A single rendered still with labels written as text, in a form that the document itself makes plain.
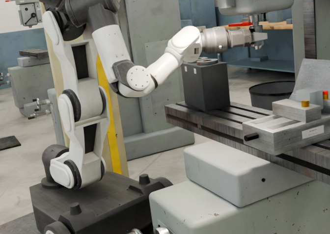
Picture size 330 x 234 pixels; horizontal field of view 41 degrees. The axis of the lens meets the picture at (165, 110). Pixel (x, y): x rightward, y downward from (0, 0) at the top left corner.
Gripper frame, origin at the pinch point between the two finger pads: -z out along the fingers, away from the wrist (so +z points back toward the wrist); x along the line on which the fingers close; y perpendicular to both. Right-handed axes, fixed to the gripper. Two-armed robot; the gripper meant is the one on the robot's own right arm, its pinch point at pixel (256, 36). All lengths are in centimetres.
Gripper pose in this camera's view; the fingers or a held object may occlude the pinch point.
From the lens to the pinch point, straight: 156.0
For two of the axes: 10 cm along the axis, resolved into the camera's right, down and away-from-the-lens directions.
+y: 1.1, 9.7, 2.3
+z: -9.9, 1.1, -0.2
